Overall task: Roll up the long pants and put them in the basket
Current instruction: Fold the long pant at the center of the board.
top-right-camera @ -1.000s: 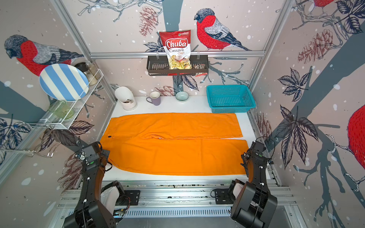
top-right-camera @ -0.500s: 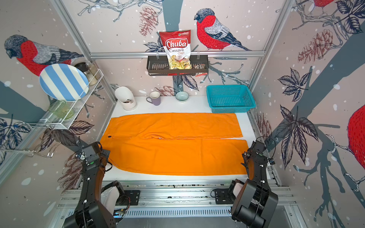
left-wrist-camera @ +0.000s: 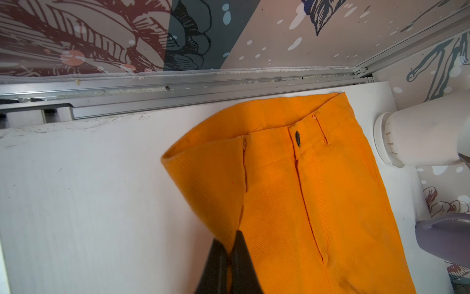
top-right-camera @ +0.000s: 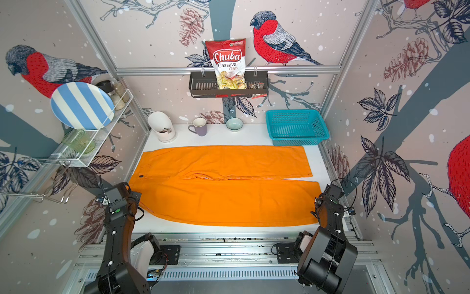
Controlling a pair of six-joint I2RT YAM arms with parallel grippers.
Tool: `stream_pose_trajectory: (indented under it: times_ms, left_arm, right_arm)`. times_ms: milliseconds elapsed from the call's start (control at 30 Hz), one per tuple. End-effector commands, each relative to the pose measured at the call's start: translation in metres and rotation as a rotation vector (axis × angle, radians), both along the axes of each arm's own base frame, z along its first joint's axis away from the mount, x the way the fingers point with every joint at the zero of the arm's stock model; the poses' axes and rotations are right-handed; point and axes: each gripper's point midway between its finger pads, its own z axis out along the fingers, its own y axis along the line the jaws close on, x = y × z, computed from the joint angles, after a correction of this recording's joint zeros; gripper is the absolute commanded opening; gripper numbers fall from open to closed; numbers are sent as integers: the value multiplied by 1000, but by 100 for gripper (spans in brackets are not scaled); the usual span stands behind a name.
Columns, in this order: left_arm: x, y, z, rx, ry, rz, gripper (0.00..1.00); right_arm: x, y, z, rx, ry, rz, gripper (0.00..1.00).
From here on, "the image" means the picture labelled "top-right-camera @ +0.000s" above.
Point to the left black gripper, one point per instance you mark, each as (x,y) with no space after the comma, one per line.
(135,195)

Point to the orange long pants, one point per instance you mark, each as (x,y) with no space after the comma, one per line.
(228,186)

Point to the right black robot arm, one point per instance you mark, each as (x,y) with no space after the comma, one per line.
(327,256)

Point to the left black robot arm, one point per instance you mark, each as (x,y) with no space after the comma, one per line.
(125,263)

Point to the green glass cup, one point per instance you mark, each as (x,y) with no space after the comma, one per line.
(79,141)

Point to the white tilted container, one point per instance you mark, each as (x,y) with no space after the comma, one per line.
(162,126)

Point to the teal plastic basket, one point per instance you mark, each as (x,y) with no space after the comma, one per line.
(289,128)

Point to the blue white striped plate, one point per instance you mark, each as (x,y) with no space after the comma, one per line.
(82,106)

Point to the purple mug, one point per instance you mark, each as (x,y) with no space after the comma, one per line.
(199,127)

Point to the dark lid spice jar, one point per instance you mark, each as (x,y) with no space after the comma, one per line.
(108,87)

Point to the small light green bowl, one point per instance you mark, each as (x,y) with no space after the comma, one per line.
(234,124)

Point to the red cassava chips bag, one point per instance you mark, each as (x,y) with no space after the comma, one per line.
(228,58)

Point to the white wire dish rack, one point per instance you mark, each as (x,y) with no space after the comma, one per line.
(67,156)

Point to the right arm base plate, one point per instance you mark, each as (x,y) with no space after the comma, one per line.
(287,253)

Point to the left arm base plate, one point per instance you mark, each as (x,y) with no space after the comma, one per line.
(169,254)

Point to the black wire wall basket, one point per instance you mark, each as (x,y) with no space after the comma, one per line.
(206,85)

